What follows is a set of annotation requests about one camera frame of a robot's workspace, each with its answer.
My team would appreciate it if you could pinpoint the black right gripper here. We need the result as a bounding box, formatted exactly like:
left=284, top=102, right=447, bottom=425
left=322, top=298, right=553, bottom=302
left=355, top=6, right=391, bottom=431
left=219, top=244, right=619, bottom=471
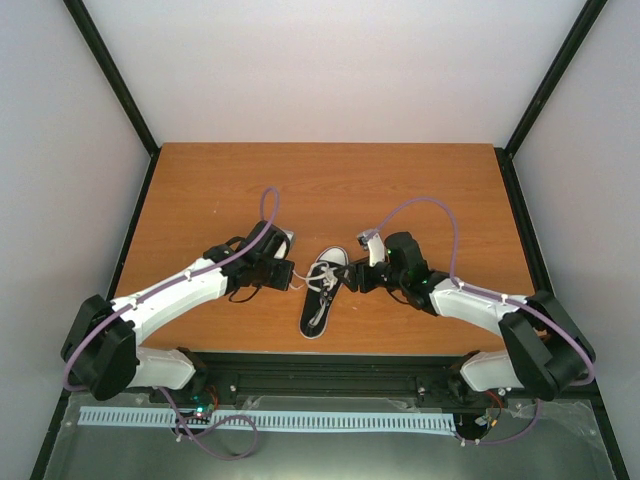
left=335, top=257, right=407, bottom=293

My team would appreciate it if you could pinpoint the black white canvas sneaker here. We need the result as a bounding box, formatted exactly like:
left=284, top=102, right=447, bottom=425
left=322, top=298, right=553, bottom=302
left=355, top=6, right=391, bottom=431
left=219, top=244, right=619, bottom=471
left=299, top=246, right=348, bottom=339

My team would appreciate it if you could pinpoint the white shoelace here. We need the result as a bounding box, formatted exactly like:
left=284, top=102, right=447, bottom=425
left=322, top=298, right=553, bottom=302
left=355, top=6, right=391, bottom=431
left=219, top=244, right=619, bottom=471
left=295, top=260, right=340, bottom=337

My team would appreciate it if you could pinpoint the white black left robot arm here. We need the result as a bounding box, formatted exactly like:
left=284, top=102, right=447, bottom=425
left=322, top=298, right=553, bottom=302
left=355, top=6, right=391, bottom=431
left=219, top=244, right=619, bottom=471
left=61, top=221, right=295, bottom=403

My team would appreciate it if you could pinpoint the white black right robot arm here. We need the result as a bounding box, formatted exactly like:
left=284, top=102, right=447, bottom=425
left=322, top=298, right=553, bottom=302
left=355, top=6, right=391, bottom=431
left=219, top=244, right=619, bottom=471
left=335, top=230, right=595, bottom=401

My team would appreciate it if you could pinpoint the circuit board with green led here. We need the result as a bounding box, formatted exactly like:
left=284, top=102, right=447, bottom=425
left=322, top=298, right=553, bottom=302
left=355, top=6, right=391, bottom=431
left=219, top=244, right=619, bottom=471
left=179, top=385, right=219, bottom=429

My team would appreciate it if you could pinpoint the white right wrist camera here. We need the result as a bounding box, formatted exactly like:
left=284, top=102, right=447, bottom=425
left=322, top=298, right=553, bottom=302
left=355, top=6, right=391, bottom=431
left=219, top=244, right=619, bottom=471
left=357, top=229, right=387, bottom=267

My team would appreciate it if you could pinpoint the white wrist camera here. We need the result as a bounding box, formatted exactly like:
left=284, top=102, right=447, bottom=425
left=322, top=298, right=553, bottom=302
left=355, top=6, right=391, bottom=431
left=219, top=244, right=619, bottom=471
left=357, top=229, right=387, bottom=267
left=274, top=230, right=295, bottom=260

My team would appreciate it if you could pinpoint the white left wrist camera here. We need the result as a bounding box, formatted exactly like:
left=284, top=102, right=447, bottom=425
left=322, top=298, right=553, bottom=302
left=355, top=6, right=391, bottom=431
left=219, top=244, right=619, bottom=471
left=274, top=230, right=295, bottom=260

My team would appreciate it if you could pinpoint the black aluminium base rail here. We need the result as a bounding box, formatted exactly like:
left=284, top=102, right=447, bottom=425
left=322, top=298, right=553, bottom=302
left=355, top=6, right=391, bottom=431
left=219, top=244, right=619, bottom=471
left=171, top=350, right=488, bottom=410

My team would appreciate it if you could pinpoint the light blue slotted cable duct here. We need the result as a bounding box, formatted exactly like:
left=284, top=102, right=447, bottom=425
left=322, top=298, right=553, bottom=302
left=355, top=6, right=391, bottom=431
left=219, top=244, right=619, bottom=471
left=77, top=406, right=456, bottom=436

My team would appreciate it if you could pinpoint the black left frame post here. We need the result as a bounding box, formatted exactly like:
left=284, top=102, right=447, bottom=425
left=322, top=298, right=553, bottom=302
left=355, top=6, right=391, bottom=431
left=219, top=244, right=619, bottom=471
left=62, top=0, right=163, bottom=157

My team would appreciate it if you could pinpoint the black frame post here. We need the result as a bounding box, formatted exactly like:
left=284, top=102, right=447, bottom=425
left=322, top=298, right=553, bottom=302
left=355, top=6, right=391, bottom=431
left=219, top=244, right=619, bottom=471
left=62, top=0, right=163, bottom=157
left=502, top=0, right=609, bottom=155

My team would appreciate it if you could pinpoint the black right frame post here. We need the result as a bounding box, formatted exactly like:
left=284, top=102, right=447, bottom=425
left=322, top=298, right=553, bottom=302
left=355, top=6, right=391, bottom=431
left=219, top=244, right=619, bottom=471
left=502, top=0, right=609, bottom=155

